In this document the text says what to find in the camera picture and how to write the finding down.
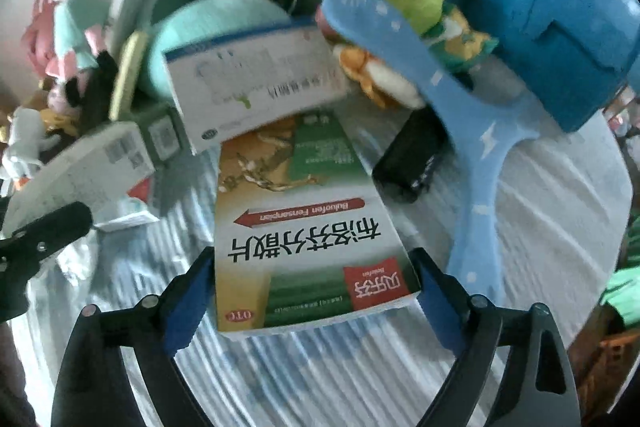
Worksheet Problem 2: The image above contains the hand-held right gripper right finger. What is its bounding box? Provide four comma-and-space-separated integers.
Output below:
409, 248, 583, 427

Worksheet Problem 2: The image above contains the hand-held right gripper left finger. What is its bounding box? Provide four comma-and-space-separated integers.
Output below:
50, 247, 217, 427

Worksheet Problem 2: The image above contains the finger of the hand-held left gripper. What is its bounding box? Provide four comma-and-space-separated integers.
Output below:
0, 201, 95, 269

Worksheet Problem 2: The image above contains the yellow green medicine box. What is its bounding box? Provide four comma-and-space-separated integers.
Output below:
214, 109, 422, 334

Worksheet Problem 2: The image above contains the teal pink pig plush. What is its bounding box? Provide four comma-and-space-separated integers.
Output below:
45, 0, 108, 82

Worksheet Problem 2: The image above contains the light striped desktop tablecloth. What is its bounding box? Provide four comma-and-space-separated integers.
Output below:
0, 52, 636, 427

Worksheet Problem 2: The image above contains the white barcode box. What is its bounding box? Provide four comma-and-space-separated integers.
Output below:
5, 122, 156, 228

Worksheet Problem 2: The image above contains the white teal sachet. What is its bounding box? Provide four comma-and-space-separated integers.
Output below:
95, 197, 161, 233

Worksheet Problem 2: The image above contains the small white bear toy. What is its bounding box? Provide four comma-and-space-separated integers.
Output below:
0, 107, 46, 180

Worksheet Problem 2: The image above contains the green code-printed box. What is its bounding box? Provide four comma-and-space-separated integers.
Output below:
135, 102, 193, 168

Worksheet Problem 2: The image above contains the black rectangular object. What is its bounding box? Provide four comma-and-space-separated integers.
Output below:
372, 107, 451, 204

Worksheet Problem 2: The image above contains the pale yellow book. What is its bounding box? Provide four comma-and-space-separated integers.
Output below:
107, 31, 151, 124

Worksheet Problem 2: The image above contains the light blue plastic brush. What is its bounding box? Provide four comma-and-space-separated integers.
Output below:
320, 0, 542, 310

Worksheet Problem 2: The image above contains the orange plastic basket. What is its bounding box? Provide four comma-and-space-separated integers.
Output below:
570, 307, 640, 413

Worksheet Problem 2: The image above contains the bright green cloth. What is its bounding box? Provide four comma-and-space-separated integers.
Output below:
597, 267, 640, 323

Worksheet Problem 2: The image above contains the red bear-face bag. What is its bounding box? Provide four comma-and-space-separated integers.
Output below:
20, 0, 118, 80

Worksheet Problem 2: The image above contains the orange and white plush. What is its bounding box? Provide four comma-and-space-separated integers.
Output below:
332, 44, 426, 108

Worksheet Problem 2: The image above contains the white box blue stripe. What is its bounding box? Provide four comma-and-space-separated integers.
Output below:
162, 24, 350, 156

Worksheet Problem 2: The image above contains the large teal plush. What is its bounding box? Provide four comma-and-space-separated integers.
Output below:
137, 0, 351, 104

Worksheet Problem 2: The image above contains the printed wipes packet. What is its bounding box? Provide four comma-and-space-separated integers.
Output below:
425, 4, 501, 72

